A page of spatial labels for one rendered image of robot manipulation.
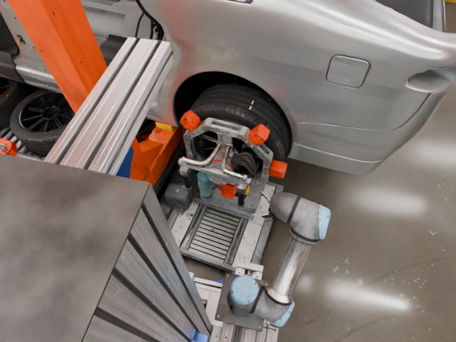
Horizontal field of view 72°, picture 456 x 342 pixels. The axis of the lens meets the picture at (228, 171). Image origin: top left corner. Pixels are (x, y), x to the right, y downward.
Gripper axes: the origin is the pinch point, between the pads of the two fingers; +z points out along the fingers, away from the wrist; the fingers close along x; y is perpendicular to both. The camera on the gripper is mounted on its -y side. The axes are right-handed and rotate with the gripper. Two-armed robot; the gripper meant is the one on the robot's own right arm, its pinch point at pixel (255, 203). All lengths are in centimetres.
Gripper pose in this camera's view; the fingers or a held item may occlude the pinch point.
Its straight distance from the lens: 178.1
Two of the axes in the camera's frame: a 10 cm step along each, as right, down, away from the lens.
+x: -3.6, 7.9, -5.0
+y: -0.5, -5.5, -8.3
